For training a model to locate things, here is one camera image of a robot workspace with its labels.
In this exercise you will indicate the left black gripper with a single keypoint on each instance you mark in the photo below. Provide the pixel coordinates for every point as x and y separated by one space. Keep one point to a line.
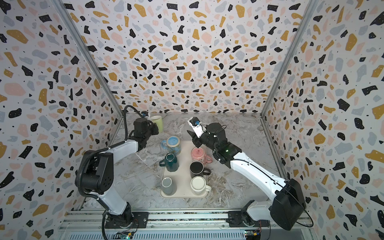
153 127

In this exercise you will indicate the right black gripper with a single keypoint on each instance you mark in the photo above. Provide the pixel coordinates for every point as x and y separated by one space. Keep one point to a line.
198 140

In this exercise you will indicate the light green mug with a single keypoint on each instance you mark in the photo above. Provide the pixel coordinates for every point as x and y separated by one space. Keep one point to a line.
158 120

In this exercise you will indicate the pink mug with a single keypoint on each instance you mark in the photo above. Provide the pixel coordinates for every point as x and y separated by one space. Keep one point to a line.
200 155

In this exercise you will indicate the light blue mug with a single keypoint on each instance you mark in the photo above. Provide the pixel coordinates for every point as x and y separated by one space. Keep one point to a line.
172 145

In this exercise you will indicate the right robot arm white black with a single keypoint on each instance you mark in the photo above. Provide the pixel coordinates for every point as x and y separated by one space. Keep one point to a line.
286 201

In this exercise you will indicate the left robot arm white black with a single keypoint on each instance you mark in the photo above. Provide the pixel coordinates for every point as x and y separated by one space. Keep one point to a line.
95 175

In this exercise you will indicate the black mug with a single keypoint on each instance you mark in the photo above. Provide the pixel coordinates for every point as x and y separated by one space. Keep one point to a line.
197 169

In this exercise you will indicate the dark green mug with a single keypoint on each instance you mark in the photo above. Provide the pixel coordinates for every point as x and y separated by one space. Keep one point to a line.
170 162

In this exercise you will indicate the white mug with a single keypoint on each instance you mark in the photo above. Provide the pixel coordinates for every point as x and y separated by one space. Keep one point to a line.
199 185

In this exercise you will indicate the grey mug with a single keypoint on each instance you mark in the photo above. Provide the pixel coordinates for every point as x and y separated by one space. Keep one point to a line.
168 186

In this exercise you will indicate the beige serving tray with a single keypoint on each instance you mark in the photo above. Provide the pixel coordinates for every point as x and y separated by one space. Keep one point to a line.
182 178

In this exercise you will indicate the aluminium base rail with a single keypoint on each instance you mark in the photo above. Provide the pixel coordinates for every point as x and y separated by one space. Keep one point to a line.
178 224

